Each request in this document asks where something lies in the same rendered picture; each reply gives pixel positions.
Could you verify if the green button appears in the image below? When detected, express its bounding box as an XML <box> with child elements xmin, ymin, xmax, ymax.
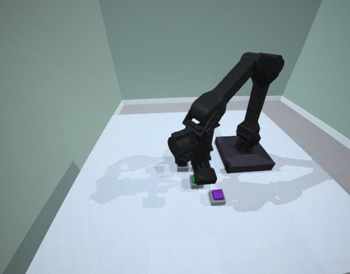
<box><xmin>190</xmin><ymin>175</ymin><xmax>204</xmax><ymax>189</ymax></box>

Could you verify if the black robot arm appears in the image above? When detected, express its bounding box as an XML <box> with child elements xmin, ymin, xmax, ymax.
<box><xmin>167</xmin><ymin>52</ymin><xmax>284</xmax><ymax>167</ymax></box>

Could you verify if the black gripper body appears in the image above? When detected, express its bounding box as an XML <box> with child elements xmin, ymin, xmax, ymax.
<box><xmin>194</xmin><ymin>145</ymin><xmax>217</xmax><ymax>185</ymax></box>

